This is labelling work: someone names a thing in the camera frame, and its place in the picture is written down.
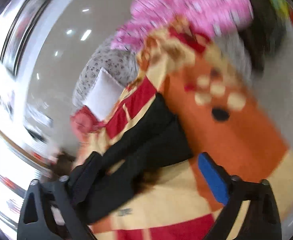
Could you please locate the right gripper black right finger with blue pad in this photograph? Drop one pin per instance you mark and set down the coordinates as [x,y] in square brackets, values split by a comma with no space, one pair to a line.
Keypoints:
[262,219]

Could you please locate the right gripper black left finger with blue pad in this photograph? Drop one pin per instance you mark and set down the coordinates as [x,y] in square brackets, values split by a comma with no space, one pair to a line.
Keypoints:
[36,219]

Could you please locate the black knit pants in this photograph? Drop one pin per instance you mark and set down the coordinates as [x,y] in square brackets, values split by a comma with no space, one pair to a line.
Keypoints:
[105,182]

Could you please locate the red ruffled cushion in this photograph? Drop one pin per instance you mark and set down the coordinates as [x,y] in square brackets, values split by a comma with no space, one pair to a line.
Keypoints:
[83,121]

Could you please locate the orange red love blanket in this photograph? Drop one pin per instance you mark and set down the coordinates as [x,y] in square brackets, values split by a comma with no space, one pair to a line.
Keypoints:
[218,115]

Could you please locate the white square pillow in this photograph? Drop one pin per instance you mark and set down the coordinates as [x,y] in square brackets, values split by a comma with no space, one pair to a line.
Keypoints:
[103,96]

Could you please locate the pink penguin quilt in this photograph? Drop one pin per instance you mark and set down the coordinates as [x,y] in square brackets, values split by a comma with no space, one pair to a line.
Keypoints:
[211,17]

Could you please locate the framed wall picture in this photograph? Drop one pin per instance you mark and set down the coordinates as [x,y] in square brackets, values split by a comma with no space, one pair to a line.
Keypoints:
[19,33]

